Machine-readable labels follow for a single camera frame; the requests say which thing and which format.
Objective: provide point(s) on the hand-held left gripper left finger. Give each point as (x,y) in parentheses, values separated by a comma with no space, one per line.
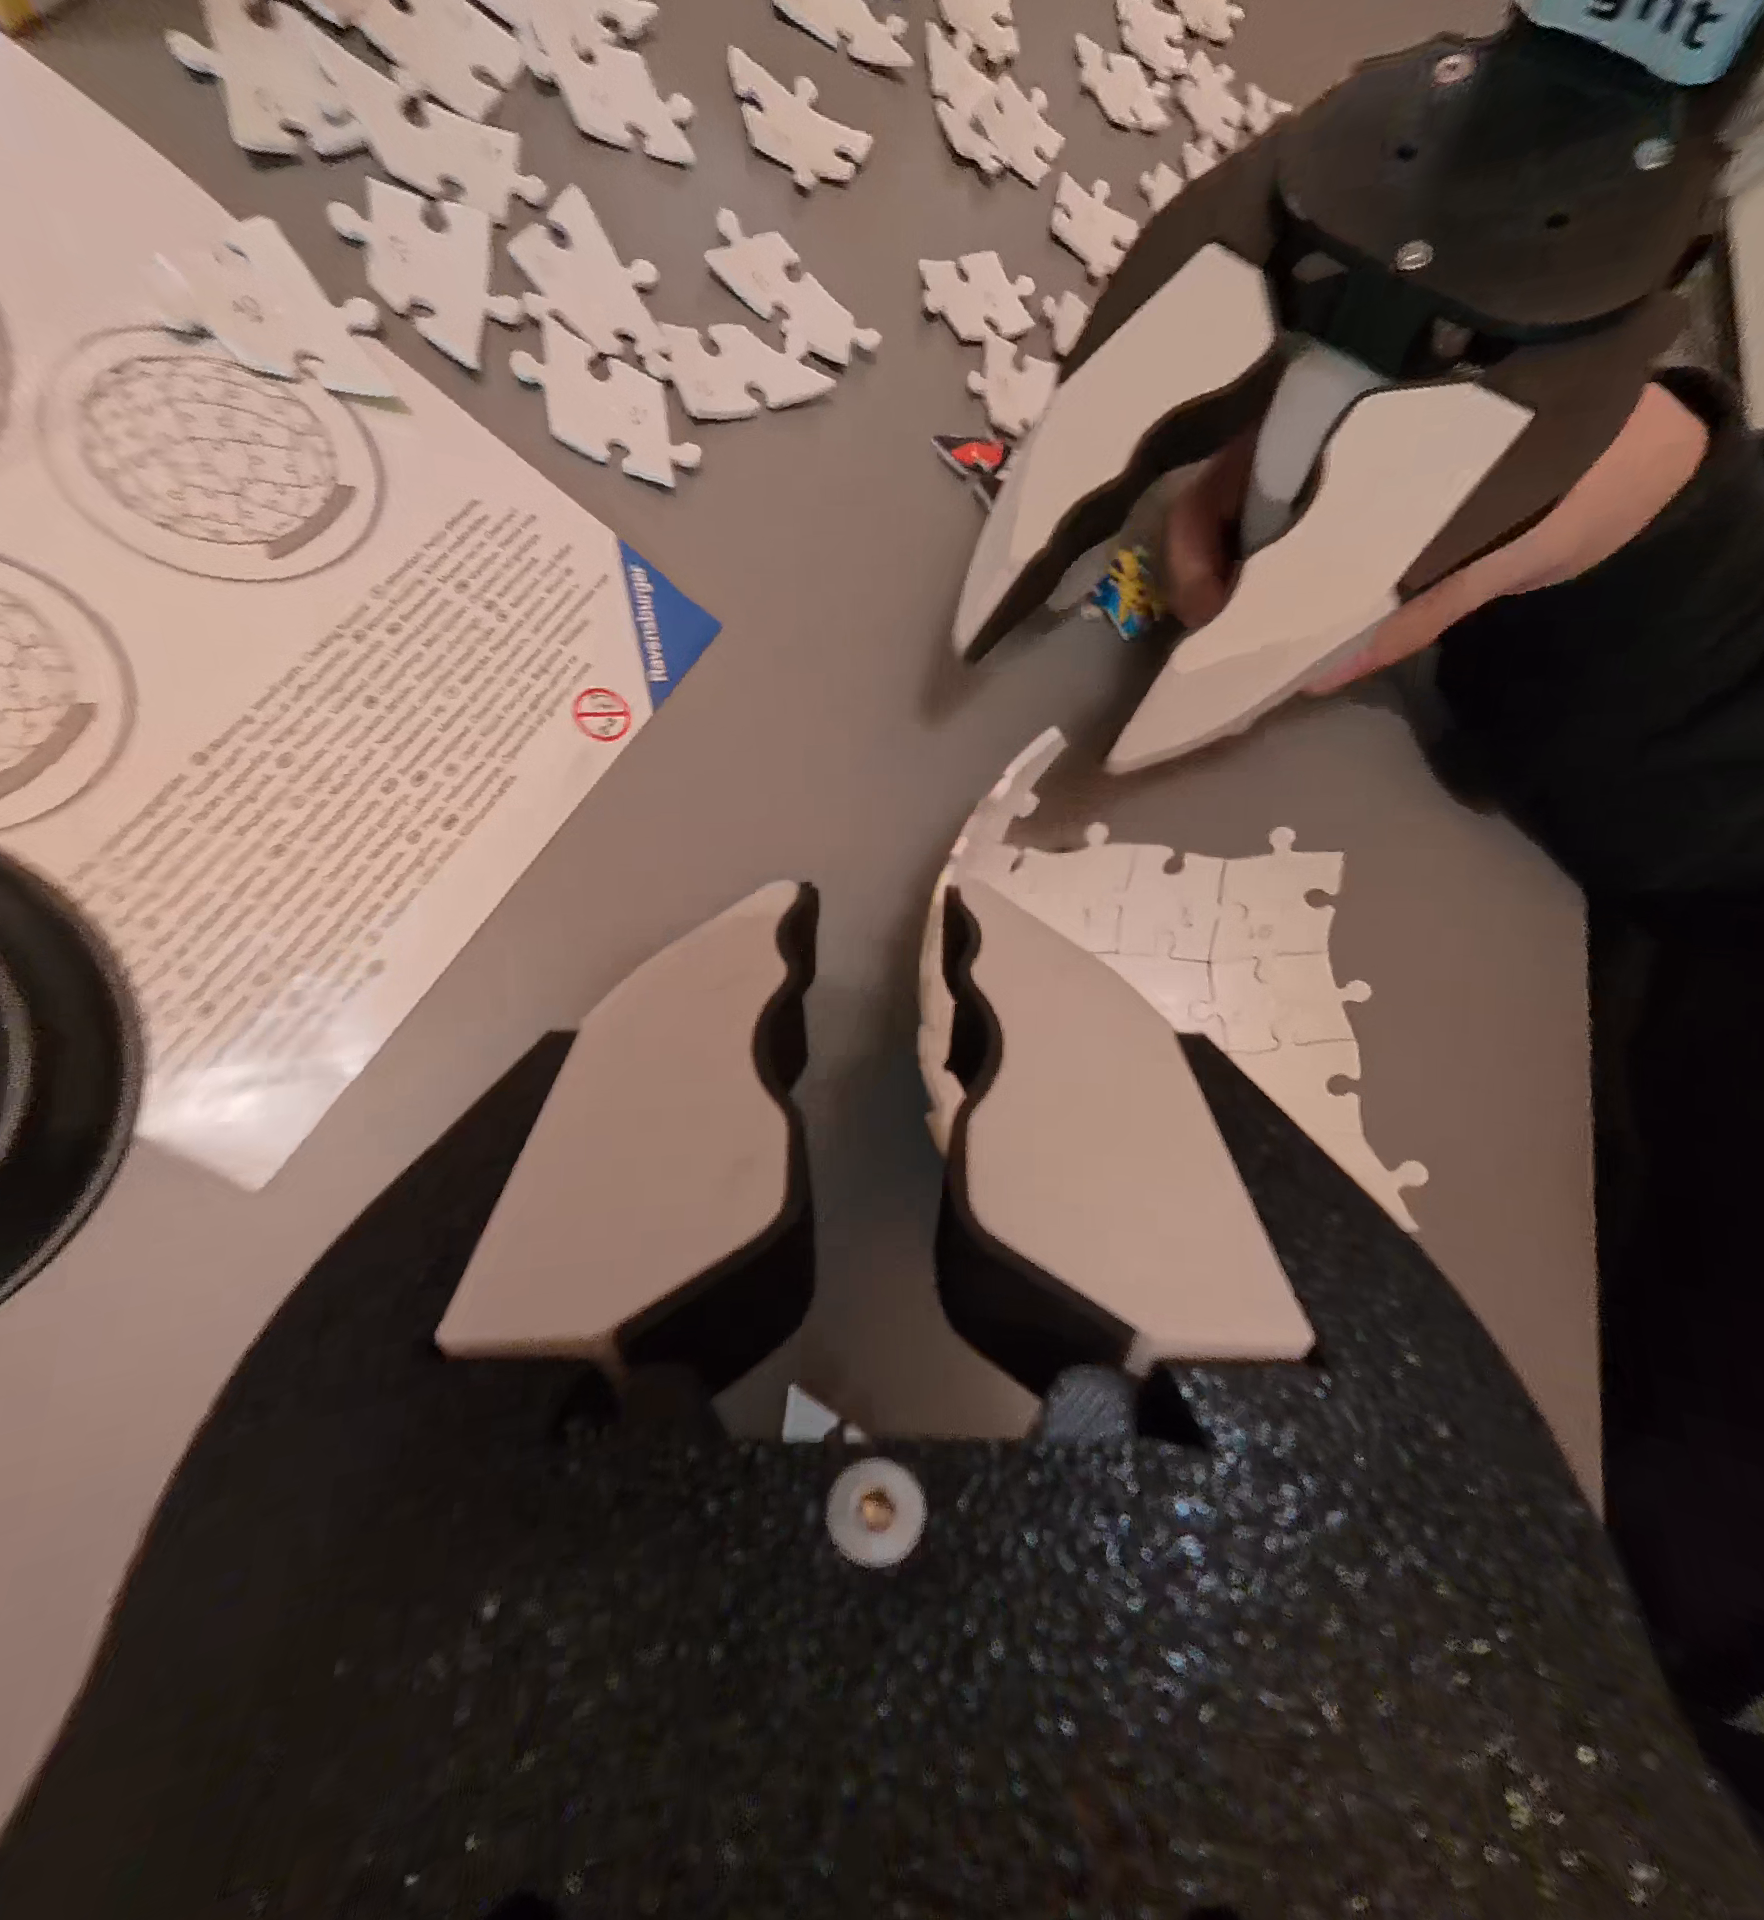
(643,1170)

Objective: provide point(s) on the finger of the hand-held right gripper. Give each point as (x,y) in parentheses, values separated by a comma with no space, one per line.
(1137,389)
(1362,556)

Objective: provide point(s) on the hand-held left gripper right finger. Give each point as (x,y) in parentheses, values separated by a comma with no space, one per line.
(1121,1184)

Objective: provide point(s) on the partly built white puzzle ball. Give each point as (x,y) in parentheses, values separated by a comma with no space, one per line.
(1213,916)

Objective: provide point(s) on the colourful puzzle piece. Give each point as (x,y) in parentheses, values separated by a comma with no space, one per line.
(1129,593)
(973,458)

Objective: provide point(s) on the printed puzzle instruction leaflet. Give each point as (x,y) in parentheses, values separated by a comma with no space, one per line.
(371,677)

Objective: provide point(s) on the black dome puzzle stand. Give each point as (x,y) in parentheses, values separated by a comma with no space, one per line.
(13,1080)

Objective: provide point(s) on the pile of white puzzle pieces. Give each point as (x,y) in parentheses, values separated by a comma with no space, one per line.
(418,262)

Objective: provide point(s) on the person's right hand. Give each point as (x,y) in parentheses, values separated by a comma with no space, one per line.
(1543,526)

